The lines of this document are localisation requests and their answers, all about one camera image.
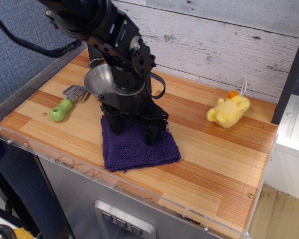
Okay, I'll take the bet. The green-handled grey toy spatula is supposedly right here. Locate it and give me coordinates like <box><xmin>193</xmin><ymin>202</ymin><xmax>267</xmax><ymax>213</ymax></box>
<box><xmin>49</xmin><ymin>85</ymin><xmax>87</xmax><ymax>122</ymax></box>

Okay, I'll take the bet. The black vertical post right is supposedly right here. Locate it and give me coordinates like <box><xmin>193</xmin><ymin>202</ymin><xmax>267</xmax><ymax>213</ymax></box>
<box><xmin>271</xmin><ymin>47</ymin><xmax>299</xmax><ymax>125</ymax></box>

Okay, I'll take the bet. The yellow object bottom left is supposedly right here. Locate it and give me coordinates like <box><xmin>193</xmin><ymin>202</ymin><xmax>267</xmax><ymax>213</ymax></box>
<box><xmin>13</xmin><ymin>228</ymin><xmax>35</xmax><ymax>239</ymax></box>

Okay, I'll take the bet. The stainless steel two-handled bowl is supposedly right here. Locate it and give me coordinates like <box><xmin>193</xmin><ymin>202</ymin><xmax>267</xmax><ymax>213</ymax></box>
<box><xmin>84</xmin><ymin>58</ymin><xmax>114</xmax><ymax>96</ymax></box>

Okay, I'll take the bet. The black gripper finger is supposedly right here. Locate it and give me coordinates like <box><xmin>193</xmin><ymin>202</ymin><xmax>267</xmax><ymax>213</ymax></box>
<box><xmin>145</xmin><ymin>125</ymin><xmax>161</xmax><ymax>145</ymax></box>
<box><xmin>105</xmin><ymin>114</ymin><xmax>126</xmax><ymax>135</ymax></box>

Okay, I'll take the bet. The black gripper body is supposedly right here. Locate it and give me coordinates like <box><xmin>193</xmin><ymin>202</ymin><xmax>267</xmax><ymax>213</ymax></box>
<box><xmin>98</xmin><ymin>84</ymin><xmax>168</xmax><ymax>131</ymax></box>

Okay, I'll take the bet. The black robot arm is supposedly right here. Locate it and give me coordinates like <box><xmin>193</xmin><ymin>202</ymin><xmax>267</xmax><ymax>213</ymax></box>
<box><xmin>42</xmin><ymin>0</ymin><xmax>168</xmax><ymax>145</ymax></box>

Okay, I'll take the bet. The black vertical post left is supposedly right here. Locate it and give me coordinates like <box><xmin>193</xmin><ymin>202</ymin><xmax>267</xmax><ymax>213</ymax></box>
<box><xmin>88</xmin><ymin>45</ymin><xmax>105</xmax><ymax>69</ymax></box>

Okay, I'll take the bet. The white appliance with metal top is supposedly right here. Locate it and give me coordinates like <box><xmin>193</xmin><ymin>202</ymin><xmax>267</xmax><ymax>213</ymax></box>
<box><xmin>265</xmin><ymin>95</ymin><xmax>299</xmax><ymax>199</ymax></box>

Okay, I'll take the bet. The yellow plush duck toy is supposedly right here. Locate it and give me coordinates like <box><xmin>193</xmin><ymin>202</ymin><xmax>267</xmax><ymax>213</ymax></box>
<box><xmin>206</xmin><ymin>78</ymin><xmax>251</xmax><ymax>128</ymax></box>

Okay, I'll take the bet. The silver button control panel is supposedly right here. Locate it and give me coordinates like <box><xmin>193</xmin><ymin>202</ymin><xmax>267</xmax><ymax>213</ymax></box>
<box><xmin>94</xmin><ymin>200</ymin><xmax>156</xmax><ymax>239</ymax></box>

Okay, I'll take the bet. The violet terry cloth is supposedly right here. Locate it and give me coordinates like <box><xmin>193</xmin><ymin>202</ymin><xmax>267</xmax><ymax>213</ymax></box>
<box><xmin>101</xmin><ymin>117</ymin><xmax>181</xmax><ymax>172</ymax></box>

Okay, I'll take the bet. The clear acrylic front guard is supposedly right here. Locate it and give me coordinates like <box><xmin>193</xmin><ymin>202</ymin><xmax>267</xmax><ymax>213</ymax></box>
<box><xmin>0</xmin><ymin>116</ymin><xmax>278</xmax><ymax>239</ymax></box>

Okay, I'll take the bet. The black vertical post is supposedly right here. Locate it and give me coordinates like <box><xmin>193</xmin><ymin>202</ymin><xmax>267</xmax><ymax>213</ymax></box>
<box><xmin>271</xmin><ymin>47</ymin><xmax>299</xmax><ymax>125</ymax></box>
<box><xmin>88</xmin><ymin>45</ymin><xmax>105</xmax><ymax>69</ymax></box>

